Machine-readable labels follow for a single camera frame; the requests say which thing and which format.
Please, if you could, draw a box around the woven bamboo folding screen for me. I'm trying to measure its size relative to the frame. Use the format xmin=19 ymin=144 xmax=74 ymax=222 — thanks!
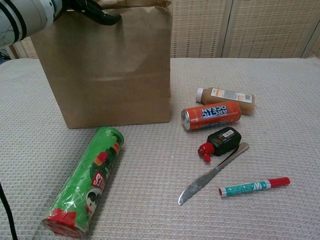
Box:
xmin=12 ymin=0 xmax=320 ymax=60

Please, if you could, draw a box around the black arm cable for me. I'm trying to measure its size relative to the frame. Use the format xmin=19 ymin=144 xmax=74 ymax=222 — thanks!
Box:
xmin=0 ymin=183 xmax=19 ymax=240

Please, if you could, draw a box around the red capped marker pen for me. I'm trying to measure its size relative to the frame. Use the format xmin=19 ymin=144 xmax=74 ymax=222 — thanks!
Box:
xmin=218 ymin=176 xmax=291 ymax=198

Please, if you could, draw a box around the brown paper shopping bag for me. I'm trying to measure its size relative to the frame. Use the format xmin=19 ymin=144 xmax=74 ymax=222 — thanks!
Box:
xmin=29 ymin=0 xmax=173 ymax=130

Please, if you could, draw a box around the brown juice bottle white cap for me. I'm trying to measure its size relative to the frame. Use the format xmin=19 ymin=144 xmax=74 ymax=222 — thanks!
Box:
xmin=195 ymin=87 xmax=256 ymax=116

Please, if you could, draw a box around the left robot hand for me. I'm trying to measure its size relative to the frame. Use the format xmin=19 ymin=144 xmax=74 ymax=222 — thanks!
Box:
xmin=63 ymin=0 xmax=122 ymax=27

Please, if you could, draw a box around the white woven tablecloth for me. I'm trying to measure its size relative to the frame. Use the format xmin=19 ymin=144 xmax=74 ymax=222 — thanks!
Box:
xmin=0 ymin=57 xmax=320 ymax=240

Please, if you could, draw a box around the black bottle red cap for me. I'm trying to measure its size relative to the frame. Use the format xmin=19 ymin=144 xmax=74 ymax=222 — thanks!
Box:
xmin=196 ymin=126 xmax=242 ymax=164

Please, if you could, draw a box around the metal table knife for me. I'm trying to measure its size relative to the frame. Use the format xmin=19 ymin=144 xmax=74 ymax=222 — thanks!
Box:
xmin=177 ymin=142 xmax=250 ymax=206

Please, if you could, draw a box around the green chips can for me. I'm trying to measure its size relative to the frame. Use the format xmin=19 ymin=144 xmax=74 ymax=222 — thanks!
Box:
xmin=39 ymin=126 xmax=125 ymax=238

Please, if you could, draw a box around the orange soda can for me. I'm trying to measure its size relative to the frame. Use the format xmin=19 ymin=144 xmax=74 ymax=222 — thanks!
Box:
xmin=180 ymin=101 xmax=242 ymax=132

